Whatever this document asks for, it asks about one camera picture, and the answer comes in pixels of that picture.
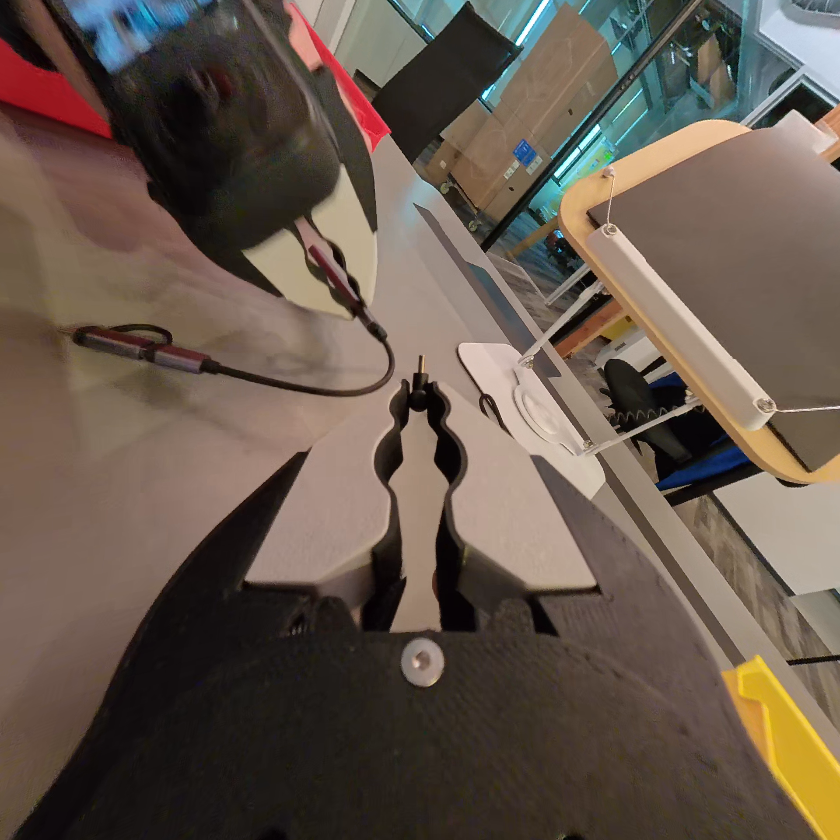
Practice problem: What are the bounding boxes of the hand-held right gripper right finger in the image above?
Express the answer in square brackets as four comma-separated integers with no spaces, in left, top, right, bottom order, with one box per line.
[427,382,598,621]

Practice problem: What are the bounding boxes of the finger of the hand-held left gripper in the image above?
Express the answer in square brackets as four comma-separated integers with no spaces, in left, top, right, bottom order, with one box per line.
[311,178,379,308]
[241,225,361,324]

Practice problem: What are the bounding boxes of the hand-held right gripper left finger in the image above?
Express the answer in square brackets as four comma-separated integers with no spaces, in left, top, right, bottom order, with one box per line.
[243,382,411,621]

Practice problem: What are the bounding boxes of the grey lettered USB hub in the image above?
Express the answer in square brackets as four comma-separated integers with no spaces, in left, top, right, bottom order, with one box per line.
[71,244,396,398]

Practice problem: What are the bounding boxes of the thin black USB cable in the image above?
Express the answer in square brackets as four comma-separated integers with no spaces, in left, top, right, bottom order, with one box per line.
[407,354,513,437]

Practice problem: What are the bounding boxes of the red plastic bin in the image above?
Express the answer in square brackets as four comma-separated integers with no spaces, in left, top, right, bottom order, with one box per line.
[0,0,392,156]

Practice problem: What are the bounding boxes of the yellow plastic bin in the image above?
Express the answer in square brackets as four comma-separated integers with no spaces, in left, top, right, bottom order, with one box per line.
[721,655,840,840]

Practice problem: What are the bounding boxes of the metal stand rod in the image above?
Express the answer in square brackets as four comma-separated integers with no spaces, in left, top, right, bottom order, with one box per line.
[520,289,618,368]
[581,403,706,455]

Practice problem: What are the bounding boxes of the black desk chair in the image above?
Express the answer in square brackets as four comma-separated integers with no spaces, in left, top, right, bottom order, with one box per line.
[602,357,693,463]

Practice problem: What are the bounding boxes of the black cloth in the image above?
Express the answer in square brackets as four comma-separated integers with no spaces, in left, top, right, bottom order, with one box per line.
[371,0,522,165]

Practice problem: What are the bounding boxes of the wooden framed dark board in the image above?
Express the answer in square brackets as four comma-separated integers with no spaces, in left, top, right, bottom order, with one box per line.
[558,108,840,487]

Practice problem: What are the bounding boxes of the coiled cord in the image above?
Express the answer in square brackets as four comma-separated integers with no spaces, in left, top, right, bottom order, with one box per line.
[607,394,697,427]

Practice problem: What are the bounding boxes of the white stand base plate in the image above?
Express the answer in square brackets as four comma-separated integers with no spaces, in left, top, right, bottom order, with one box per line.
[457,343,606,500]

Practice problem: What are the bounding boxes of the wooden rail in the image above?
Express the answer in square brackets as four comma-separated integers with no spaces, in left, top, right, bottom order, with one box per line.
[505,217,634,361]

